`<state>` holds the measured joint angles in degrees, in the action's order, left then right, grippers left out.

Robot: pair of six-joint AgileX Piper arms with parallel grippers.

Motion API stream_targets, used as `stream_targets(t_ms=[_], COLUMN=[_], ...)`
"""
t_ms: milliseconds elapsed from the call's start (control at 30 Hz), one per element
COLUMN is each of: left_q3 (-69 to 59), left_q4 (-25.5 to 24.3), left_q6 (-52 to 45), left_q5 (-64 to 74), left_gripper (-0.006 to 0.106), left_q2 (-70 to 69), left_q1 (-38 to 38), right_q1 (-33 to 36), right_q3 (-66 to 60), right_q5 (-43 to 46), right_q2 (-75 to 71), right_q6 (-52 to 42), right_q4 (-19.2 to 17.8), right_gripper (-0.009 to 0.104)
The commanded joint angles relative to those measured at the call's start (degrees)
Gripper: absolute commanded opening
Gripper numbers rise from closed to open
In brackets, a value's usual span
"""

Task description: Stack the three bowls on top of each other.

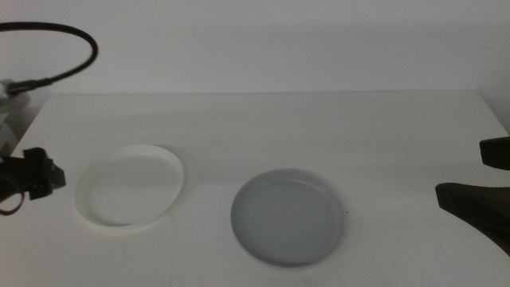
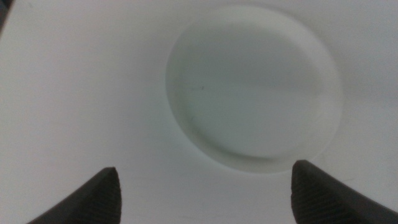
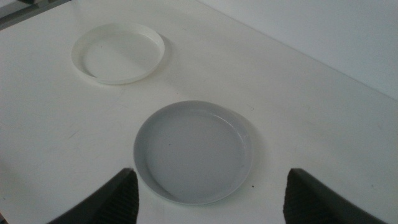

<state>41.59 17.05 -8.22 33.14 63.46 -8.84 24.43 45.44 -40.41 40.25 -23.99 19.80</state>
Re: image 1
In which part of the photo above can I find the thin black cable loop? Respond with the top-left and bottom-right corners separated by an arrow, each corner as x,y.
0,175 -> 26,217

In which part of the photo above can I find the white shallow bowl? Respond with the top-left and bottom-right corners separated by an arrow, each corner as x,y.
74,143 -> 186,229

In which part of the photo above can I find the thick black camera cable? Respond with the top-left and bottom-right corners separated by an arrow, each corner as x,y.
0,21 -> 100,96

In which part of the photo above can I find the grey shallow bowl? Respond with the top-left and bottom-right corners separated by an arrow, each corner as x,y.
229,167 -> 347,269

